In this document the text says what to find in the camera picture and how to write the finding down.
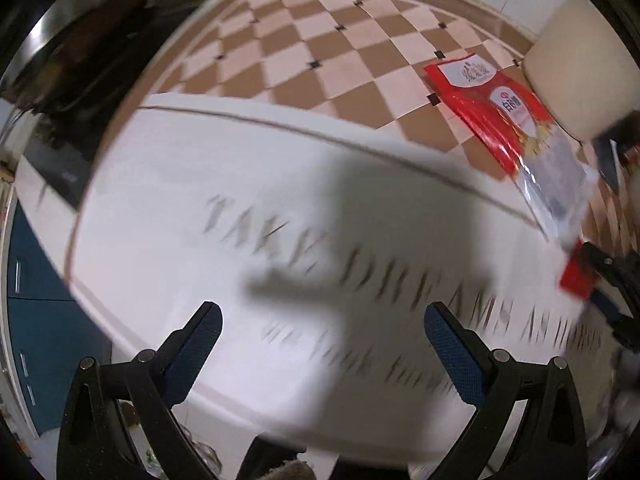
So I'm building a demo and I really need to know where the black induction cooktop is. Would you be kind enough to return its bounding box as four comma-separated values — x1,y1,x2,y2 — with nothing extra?
20,35,211,211

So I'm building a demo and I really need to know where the person's dark fuzzy clothing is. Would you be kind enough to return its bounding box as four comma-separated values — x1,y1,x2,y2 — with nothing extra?
245,435,342,480

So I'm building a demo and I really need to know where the cream utensil holder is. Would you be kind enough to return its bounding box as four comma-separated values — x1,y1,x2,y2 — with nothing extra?
525,0,637,142

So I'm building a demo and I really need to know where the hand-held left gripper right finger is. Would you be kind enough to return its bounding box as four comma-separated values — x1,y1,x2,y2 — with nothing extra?
424,302,588,480

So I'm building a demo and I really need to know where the small red sachet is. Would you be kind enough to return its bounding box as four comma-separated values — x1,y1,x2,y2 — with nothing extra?
559,240,597,302

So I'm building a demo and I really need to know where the steel wok with lid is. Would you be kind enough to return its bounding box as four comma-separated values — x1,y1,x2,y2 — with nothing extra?
0,0,157,111

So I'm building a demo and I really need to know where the checkered brown table cloth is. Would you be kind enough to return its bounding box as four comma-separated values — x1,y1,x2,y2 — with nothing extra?
65,0,640,441

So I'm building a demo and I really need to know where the dark blue phone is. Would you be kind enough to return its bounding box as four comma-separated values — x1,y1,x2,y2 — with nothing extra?
592,135,626,193

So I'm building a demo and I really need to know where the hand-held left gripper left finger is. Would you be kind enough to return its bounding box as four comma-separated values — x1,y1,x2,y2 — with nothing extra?
57,301,223,480

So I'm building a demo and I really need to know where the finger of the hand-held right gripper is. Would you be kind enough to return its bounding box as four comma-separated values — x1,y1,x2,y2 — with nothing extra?
579,241,640,293
589,287,640,352

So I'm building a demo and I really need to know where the blue kitchen cabinet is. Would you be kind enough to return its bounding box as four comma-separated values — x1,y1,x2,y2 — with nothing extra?
5,200,117,436

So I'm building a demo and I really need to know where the red clear sugar bag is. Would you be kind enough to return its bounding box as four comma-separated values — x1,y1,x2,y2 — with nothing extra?
424,54,598,251

